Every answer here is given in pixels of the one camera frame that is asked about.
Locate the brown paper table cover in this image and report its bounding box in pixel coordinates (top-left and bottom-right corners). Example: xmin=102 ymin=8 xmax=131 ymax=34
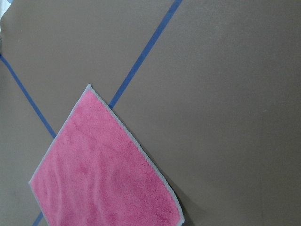
xmin=1 ymin=0 xmax=301 ymax=226

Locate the pink towel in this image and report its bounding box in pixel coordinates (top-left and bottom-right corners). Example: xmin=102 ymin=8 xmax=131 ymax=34
xmin=29 ymin=85 xmax=185 ymax=226

